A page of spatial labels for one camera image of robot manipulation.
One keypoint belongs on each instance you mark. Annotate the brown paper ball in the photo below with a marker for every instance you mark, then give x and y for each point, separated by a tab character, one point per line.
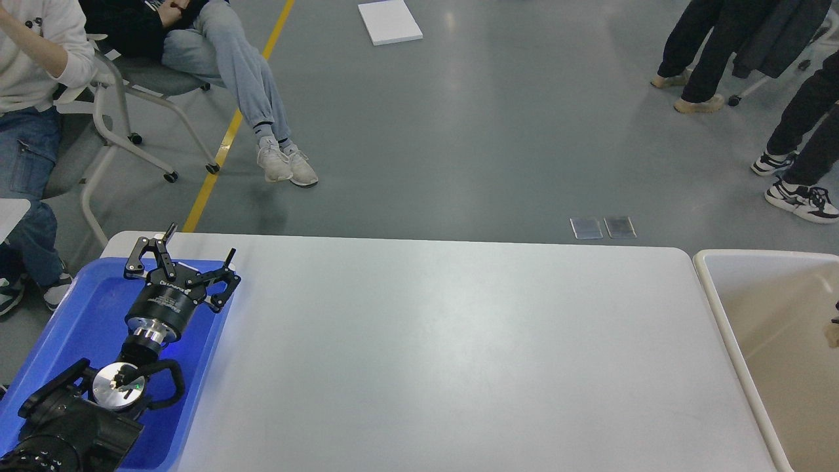
831	333

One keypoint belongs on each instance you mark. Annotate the blue plastic tray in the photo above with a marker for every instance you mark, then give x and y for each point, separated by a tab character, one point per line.
90	324

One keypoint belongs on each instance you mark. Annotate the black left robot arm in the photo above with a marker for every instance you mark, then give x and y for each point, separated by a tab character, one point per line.
115	378

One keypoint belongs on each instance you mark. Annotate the standing person tan boots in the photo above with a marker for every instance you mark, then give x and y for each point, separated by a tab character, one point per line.
698	48

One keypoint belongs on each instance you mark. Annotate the right floor socket plate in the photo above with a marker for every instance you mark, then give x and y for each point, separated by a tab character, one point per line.
620	227

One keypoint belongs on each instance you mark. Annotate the grey office chair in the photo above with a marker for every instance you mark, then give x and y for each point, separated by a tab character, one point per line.
95	123

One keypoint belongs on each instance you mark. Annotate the seated person white sweater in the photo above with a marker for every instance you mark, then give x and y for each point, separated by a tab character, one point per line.
43	46

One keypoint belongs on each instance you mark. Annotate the seated person in jeans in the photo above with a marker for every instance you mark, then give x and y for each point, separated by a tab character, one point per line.
206	39

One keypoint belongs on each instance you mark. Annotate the beige plastic bin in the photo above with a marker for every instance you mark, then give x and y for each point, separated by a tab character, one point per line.
771	307

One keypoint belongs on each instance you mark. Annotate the floor socket plate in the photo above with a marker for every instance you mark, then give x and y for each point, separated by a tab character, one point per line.
620	227
586	228

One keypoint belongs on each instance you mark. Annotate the chair with dark jacket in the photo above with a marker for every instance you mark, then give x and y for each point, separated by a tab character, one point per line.
789	30

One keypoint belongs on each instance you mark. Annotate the left floor socket plate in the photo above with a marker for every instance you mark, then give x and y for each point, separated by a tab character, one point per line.
586	228

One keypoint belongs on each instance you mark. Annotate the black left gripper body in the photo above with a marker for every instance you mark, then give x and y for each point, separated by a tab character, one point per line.
163	308

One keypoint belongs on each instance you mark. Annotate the white flat box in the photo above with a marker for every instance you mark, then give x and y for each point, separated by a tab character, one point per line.
389	22

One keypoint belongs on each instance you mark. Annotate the white side table corner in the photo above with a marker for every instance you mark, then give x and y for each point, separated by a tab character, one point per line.
12	211

